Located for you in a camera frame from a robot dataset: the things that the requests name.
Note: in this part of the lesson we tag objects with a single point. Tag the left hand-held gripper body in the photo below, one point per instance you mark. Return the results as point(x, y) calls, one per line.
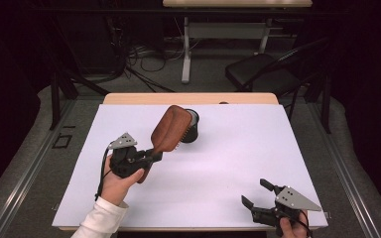
point(125, 162)

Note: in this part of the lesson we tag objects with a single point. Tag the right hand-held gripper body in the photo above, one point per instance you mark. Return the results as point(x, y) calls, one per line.
point(284, 205)

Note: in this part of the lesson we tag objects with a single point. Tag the wooden hairbrush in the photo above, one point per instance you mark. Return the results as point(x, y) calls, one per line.
point(170, 129)

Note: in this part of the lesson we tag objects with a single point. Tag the black mesh pen holder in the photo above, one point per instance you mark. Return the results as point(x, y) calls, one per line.
point(191, 135)

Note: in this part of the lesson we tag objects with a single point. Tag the person's right hand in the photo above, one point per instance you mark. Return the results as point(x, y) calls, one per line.
point(292, 228)

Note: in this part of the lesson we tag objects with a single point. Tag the person's left hand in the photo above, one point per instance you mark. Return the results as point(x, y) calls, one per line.
point(115, 189)

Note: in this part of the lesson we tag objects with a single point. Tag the white table sheet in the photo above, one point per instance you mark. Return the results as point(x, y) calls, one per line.
point(218, 172)

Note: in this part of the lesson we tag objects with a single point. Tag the black metal stand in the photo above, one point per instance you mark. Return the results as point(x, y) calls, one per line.
point(320, 99)
point(64, 89)

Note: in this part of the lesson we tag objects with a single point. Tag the black folding chair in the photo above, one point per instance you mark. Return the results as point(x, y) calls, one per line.
point(264, 74)

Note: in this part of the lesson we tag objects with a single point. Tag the white metal desk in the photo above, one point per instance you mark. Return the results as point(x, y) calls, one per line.
point(231, 29)

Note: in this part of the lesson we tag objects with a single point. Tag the aluminium floor rail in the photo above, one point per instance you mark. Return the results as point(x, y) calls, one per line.
point(20, 185)
point(347, 172)

